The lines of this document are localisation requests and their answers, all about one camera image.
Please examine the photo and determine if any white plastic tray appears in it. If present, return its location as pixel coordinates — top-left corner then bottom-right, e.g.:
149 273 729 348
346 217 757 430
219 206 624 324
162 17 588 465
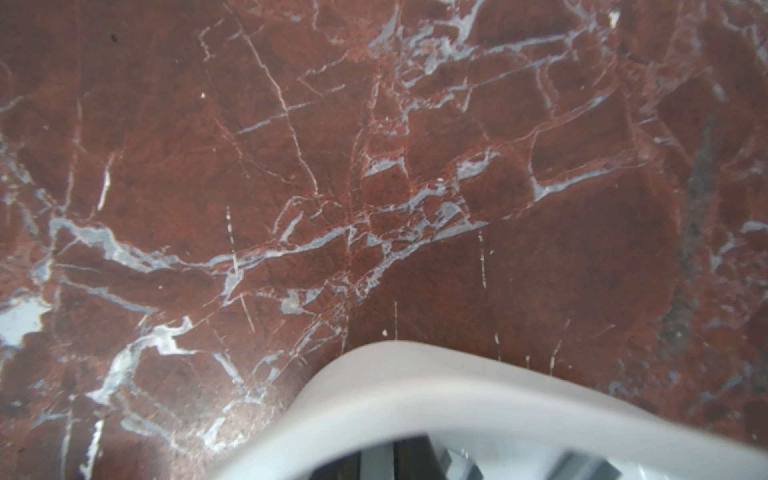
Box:
213 341 767 479

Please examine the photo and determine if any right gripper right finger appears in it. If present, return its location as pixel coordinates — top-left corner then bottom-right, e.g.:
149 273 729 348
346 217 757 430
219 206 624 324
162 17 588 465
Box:
393 436 446 480

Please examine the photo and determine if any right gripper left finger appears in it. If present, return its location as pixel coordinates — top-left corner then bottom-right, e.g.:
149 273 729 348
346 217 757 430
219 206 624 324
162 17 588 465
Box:
309 452 360 480

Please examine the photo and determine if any grey staple strip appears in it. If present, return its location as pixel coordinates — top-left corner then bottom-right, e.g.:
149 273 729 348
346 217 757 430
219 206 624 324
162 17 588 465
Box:
547 452 622 480

